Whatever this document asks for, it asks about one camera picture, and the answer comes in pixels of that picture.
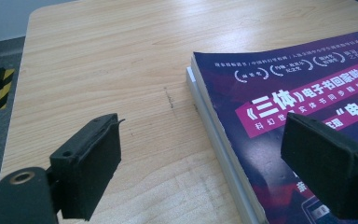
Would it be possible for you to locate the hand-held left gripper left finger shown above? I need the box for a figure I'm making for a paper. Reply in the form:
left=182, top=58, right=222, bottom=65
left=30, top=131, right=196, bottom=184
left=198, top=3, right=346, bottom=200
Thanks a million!
left=49, top=113, right=126, bottom=222

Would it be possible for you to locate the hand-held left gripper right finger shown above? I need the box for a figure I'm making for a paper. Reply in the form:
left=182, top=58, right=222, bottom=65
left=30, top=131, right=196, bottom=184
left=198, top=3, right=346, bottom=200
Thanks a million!
left=280, top=112, right=358, bottom=220

